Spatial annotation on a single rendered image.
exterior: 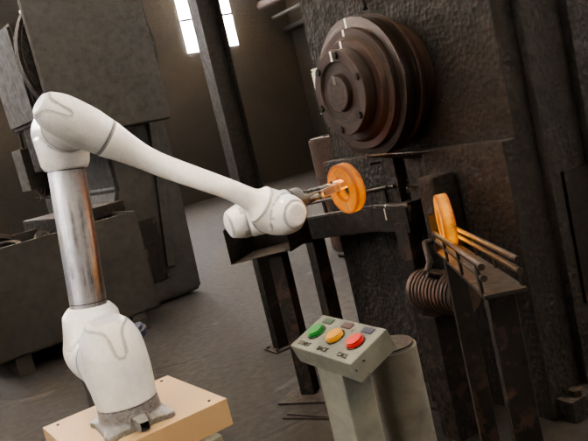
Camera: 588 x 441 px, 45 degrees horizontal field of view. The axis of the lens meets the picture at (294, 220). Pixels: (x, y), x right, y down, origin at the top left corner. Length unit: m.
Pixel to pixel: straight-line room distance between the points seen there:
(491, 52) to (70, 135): 1.19
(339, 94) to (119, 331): 1.06
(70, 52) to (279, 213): 3.10
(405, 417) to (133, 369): 0.66
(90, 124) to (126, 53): 3.07
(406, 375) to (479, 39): 1.04
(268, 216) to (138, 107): 3.09
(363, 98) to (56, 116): 0.95
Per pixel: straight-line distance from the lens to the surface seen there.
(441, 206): 1.91
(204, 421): 1.87
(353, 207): 2.17
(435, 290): 2.12
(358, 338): 1.47
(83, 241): 1.99
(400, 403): 1.67
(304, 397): 2.87
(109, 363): 1.81
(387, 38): 2.28
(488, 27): 2.19
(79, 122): 1.83
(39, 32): 4.71
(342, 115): 2.40
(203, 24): 9.47
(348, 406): 1.54
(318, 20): 2.83
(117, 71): 4.84
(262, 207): 1.84
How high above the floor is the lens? 1.07
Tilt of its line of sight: 8 degrees down
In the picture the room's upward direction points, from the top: 13 degrees counter-clockwise
